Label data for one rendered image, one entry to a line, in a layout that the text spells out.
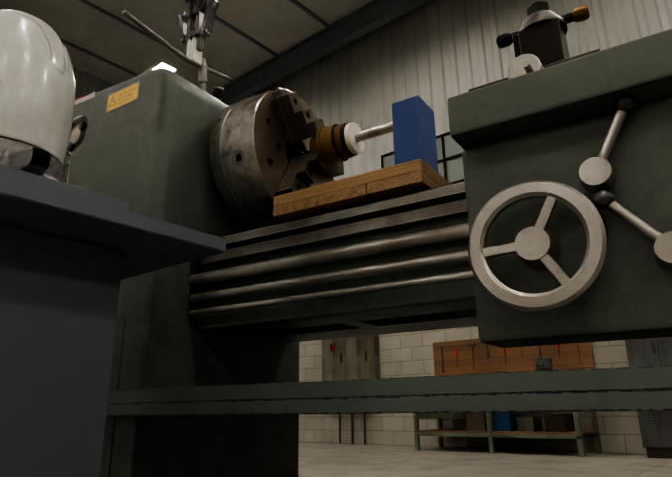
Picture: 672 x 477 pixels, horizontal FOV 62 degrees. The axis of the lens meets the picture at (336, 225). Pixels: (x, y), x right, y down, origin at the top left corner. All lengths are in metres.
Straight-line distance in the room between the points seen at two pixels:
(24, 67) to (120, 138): 0.49
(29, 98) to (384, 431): 8.49
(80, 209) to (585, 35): 8.63
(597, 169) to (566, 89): 0.11
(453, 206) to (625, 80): 0.31
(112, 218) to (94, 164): 0.70
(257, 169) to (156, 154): 0.21
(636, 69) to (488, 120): 0.17
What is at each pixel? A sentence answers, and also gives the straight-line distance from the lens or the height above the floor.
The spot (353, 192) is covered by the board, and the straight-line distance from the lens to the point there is 0.95.
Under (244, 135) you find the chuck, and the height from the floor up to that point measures 1.07.
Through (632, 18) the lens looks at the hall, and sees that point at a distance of 8.96.
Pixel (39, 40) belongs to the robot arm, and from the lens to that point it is 0.91.
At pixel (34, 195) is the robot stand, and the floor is 0.74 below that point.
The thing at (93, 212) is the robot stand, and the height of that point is 0.74.
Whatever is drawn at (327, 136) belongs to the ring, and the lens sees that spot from 1.21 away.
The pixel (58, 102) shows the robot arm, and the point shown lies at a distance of 0.88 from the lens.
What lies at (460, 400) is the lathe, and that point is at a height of 0.53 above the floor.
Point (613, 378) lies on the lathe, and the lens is 0.65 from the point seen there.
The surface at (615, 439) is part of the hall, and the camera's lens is 7.64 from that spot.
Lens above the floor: 0.53
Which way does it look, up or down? 18 degrees up
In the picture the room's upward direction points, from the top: 1 degrees counter-clockwise
